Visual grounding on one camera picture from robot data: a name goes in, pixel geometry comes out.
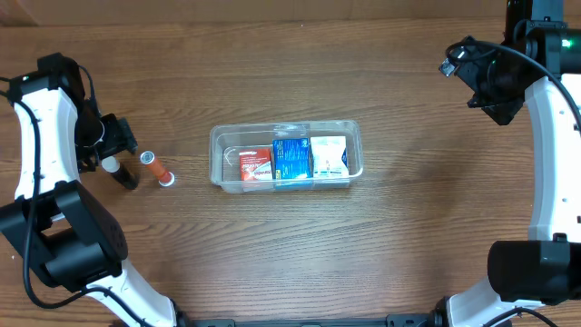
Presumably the white medicine box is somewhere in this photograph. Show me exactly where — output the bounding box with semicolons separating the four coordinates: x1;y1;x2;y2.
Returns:
310;136;349;178

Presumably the black tube white cap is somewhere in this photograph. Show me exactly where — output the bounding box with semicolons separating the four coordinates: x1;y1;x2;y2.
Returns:
101;156;138;190

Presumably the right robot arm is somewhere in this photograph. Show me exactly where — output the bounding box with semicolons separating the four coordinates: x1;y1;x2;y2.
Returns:
422;0;580;326

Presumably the clear plastic container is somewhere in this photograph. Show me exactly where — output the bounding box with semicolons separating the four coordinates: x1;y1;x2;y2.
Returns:
209;120;364;193

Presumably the orange tube white cap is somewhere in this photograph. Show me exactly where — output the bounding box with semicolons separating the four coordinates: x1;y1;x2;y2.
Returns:
140;151;175;187

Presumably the red medicine box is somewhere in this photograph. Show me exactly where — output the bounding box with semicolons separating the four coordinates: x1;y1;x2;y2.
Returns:
239;147;272;182

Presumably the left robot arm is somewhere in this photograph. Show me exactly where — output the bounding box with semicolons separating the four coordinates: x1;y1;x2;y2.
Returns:
1;53;190;326

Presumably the blue medicine box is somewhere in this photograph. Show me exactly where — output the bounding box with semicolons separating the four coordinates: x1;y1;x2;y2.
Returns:
272;138;312;187

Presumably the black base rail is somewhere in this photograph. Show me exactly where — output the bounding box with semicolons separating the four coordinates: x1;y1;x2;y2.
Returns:
191;313;430;327

